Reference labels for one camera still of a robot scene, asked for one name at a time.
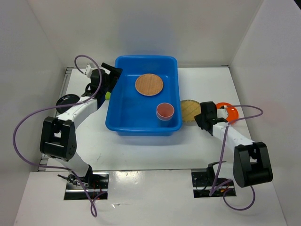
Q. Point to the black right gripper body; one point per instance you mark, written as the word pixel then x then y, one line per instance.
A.
pixel 199 119

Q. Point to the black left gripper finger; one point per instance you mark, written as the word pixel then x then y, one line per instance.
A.
pixel 113 71
pixel 112 82

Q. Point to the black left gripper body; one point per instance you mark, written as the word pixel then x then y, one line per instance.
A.
pixel 108 81

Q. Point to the green plastic plate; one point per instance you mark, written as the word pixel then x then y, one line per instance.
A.
pixel 107 96

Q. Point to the light woven bamboo tray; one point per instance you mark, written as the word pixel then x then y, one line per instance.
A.
pixel 189 109

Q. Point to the orange plastic bowl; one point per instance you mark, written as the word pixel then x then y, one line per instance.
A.
pixel 232 111

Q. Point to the orange woven bamboo tray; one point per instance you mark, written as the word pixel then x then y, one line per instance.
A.
pixel 149 84

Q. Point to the pink plastic cup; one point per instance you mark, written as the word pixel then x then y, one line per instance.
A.
pixel 165 111

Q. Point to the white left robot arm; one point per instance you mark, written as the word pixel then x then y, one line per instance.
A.
pixel 58 138

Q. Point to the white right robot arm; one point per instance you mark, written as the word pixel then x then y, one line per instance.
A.
pixel 251 164

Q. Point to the blue plastic bin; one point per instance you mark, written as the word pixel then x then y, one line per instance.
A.
pixel 133 114

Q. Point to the black round plate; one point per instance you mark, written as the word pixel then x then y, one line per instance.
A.
pixel 66 100

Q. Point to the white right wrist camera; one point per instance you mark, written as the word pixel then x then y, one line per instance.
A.
pixel 222 111

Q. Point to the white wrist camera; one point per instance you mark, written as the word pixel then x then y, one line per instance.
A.
pixel 89 69
pixel 222 111

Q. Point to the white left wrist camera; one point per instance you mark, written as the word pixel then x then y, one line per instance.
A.
pixel 89 69

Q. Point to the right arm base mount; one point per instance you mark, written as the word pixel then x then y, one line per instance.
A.
pixel 202 184

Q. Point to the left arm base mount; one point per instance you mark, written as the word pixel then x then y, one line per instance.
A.
pixel 97 190

